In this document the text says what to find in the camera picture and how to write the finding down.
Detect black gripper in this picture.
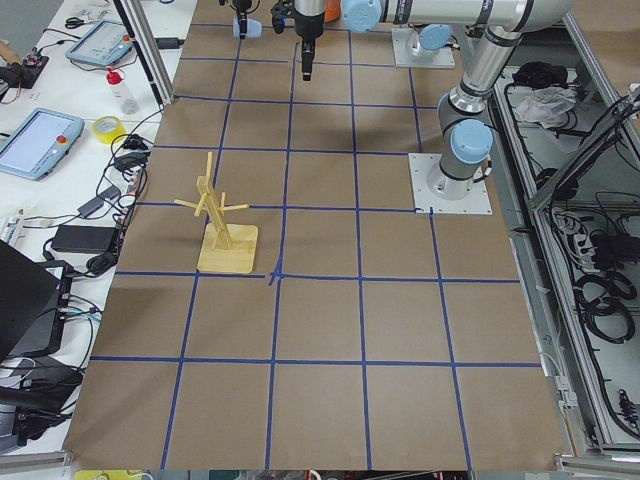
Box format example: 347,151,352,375
270,0,294,34
230,0,260,39

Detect light blue plastic cup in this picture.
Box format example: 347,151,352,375
232,18,263,39

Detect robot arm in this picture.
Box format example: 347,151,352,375
231,1,452,81
340,0,574,201

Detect wooden cup rack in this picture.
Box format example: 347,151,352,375
174,152,259,274

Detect upper teach pendant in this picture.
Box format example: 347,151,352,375
65,20,133,67

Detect teach pendant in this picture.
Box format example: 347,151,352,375
65,20,133,67
1,108,84,180

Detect red cap squeeze bottle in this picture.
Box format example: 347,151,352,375
106,67,139,115

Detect black scissors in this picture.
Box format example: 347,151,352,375
64,16,97,30

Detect yellow tape roll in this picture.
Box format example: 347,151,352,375
92,115,126,144

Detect lower teach pendant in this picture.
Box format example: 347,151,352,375
1,108,84,180

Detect black power adapter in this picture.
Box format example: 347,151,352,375
51,225,117,254

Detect white crumpled cloth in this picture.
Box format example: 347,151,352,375
514,87,577,128

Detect black laptop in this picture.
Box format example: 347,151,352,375
1,242,72,360

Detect aluminium frame post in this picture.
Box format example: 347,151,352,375
113,0,174,108

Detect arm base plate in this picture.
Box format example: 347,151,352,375
391,24,455,69
408,153,492,215

